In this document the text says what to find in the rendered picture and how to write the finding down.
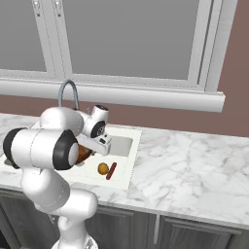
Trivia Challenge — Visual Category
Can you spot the dark grey cupboard door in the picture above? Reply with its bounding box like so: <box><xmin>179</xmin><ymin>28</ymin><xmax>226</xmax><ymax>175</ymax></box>
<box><xmin>0</xmin><ymin>189</ymin><xmax>63</xmax><ymax>249</ymax></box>
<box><xmin>158</xmin><ymin>215</ymin><xmax>249</xmax><ymax>249</ymax></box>
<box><xmin>85</xmin><ymin>205</ymin><xmax>159</xmax><ymax>249</ymax></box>

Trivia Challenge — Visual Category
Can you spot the grey curved tap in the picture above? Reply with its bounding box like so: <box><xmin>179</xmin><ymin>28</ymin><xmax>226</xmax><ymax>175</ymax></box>
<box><xmin>57</xmin><ymin>79</ymin><xmax>81</xmax><ymax>112</ymax></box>

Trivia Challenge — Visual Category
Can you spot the brown bowl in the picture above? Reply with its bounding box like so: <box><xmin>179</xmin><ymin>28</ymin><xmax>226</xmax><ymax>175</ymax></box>
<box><xmin>75</xmin><ymin>144</ymin><xmax>94</xmax><ymax>164</ymax></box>

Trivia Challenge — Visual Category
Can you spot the white sink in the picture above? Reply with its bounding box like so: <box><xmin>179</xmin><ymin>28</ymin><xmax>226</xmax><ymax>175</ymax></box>
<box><xmin>0</xmin><ymin>118</ymin><xmax>143</xmax><ymax>192</ymax></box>

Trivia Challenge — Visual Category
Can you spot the silver cupboard handle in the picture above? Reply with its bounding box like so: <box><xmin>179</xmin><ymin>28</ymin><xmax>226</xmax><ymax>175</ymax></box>
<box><xmin>153</xmin><ymin>213</ymin><xmax>161</xmax><ymax>246</ymax></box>

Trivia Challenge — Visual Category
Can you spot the white framed window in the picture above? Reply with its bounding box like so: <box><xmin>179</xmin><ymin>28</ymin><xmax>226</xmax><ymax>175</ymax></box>
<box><xmin>0</xmin><ymin>0</ymin><xmax>239</xmax><ymax>93</ymax></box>

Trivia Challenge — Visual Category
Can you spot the red hot dog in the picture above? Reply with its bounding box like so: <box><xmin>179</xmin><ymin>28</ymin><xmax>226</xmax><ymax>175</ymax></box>
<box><xmin>105</xmin><ymin>161</ymin><xmax>118</xmax><ymax>181</ymax></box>

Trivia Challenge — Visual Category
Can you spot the white window sill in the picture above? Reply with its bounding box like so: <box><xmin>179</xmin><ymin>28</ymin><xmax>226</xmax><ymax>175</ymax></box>
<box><xmin>0</xmin><ymin>78</ymin><xmax>226</xmax><ymax>114</ymax></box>

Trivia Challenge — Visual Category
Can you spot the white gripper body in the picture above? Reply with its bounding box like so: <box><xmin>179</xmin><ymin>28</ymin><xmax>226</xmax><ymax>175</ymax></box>
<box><xmin>77</xmin><ymin>132</ymin><xmax>112</xmax><ymax>157</ymax></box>

